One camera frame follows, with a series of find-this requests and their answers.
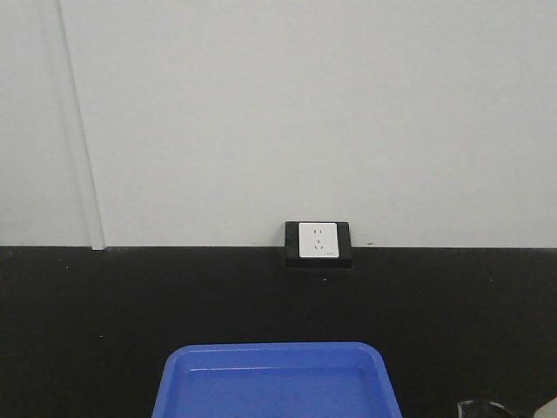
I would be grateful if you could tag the blue plastic tray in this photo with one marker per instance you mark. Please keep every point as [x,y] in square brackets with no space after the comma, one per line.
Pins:
[294,379]

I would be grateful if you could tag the black socket mounting box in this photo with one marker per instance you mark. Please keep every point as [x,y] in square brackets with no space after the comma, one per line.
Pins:
[292,259]

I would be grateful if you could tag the white wall power socket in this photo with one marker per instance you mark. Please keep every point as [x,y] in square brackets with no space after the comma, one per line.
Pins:
[318,240]

